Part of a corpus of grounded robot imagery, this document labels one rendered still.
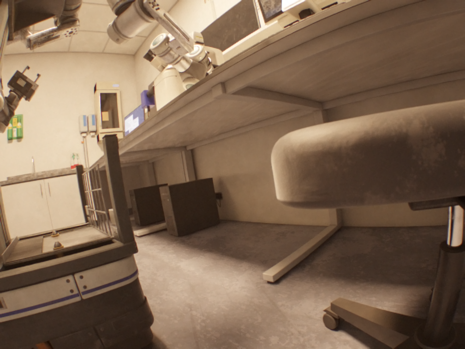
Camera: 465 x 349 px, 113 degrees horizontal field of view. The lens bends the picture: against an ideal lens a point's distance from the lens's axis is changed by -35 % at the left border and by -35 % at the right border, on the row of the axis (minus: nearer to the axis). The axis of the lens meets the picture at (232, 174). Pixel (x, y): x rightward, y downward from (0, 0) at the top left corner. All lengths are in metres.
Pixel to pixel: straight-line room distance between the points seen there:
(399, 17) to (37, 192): 3.12
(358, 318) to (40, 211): 2.96
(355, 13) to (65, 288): 0.83
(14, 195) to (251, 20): 2.92
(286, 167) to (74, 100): 3.78
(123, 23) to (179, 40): 0.20
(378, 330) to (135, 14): 1.00
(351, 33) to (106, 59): 3.99
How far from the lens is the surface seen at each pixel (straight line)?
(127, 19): 0.80
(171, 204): 1.78
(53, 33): 1.24
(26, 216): 3.04
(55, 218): 3.01
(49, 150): 3.66
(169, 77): 1.16
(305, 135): 0.17
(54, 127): 3.74
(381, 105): 1.34
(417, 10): 0.57
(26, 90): 1.17
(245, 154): 1.82
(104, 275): 0.56
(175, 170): 2.72
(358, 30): 0.57
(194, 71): 0.93
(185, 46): 0.85
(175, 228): 1.81
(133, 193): 2.56
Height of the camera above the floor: 0.46
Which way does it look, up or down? 2 degrees down
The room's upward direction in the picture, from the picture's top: 9 degrees counter-clockwise
